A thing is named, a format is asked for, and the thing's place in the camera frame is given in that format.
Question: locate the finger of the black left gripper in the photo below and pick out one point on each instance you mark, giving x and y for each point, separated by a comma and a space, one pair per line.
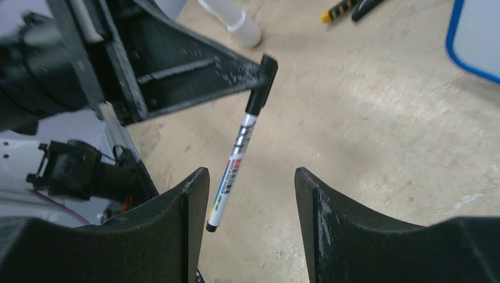
163, 67

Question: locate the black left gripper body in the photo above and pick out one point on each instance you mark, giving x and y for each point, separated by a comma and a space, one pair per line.
53, 60

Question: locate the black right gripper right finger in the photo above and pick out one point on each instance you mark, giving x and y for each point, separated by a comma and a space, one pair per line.
345, 241

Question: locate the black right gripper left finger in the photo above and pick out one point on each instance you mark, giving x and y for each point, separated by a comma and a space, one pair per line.
158, 241

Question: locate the white marker pen black cap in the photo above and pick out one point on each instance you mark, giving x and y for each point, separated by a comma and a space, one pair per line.
255, 104

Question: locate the blue framed whiteboard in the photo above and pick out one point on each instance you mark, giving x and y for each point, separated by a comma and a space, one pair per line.
472, 40

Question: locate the white PVC pipe frame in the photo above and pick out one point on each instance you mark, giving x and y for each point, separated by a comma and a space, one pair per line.
238, 23

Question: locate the yellow black handled pliers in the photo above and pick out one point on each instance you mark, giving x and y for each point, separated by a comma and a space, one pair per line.
338, 10

